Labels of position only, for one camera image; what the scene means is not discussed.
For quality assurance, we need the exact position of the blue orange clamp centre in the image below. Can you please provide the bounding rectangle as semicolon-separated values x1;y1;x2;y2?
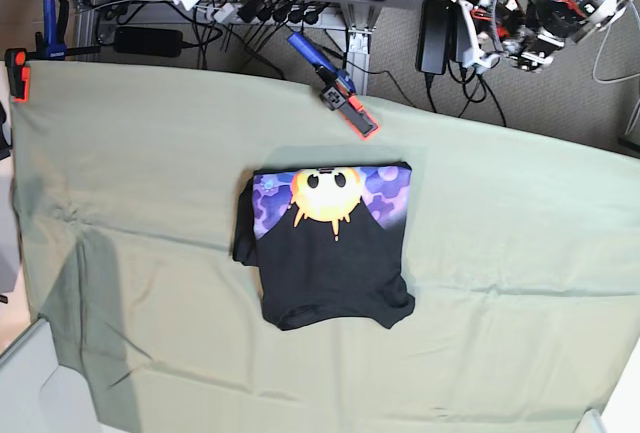
287;32;379;140

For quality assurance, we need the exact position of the grey plastic bin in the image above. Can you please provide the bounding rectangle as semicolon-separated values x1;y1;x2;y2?
1;319;102;433

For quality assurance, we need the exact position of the black power adapter pair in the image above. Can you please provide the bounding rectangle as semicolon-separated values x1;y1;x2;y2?
450;8;475;68
416;0;454;75

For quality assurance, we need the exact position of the white cable on floor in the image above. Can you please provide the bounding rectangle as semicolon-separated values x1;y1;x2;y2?
592;0;640;85

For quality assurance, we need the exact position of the blue orange clamp left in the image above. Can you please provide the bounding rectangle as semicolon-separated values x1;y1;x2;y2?
4;0;101;103

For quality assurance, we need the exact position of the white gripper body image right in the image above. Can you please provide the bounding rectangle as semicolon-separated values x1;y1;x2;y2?
450;0;518;75

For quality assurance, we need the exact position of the black power brick left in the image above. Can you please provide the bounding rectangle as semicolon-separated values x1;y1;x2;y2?
113;27;183;58

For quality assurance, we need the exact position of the dark navy T-shirt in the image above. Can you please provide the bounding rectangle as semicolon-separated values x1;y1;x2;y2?
232;162;415;331

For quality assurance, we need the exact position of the white power strip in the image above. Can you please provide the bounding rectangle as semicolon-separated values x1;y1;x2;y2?
195;0;346;30

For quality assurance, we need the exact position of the black power adapter pair left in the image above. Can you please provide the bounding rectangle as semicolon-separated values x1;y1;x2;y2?
416;0;454;75

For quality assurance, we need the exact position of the aluminium frame post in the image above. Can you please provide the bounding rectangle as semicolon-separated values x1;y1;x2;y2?
327;2;381;95

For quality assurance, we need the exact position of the blue orange clamp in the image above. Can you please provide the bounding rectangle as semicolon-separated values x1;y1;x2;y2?
287;32;379;140
4;0;101;103

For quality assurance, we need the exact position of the black power adapter pair right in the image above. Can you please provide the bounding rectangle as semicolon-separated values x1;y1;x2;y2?
450;8;475;68

